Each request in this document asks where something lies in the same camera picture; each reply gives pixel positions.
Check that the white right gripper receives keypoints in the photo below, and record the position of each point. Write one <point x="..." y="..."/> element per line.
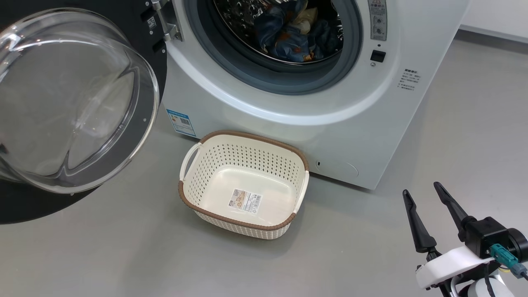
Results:
<point x="449" y="266"/>

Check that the blue cartoon print garment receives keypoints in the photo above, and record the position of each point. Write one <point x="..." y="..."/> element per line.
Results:
<point x="288" y="45"/>

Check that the cream cloth garment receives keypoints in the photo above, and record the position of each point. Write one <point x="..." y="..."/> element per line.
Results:
<point x="307" y="18"/>

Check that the black glass washing machine door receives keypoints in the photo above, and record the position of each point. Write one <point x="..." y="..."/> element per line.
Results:
<point x="24" y="206"/>

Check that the white front-load washing machine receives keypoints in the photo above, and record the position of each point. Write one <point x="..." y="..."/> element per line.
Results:
<point x="350" y="136"/>

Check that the black square door latch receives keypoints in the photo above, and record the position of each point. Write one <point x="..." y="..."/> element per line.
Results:
<point x="378" y="56"/>

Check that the paper basket label sticker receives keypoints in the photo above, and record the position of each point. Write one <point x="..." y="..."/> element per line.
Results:
<point x="246" y="201"/>

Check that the cream perforated basket brown rim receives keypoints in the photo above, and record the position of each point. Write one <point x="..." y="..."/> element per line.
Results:
<point x="247" y="156"/>

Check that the grey rubber door gasket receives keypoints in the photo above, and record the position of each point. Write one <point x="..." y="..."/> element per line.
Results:
<point x="231" y="70"/>

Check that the metal door hinge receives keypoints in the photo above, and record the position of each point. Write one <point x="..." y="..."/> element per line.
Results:
<point x="167" y="24"/>

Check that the small black text label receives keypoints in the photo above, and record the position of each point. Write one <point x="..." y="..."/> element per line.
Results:
<point x="408" y="80"/>

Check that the grey warning sticker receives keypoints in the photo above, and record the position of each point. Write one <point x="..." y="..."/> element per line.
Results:
<point x="377" y="22"/>

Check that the blue energy label sticker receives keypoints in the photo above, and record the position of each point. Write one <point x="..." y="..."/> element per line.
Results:
<point x="181" y="123"/>

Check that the steel perforated drum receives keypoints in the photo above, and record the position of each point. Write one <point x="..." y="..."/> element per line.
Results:
<point x="235" y="20"/>

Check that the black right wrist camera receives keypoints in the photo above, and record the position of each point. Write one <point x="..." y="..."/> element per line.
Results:
<point x="489" y="237"/>

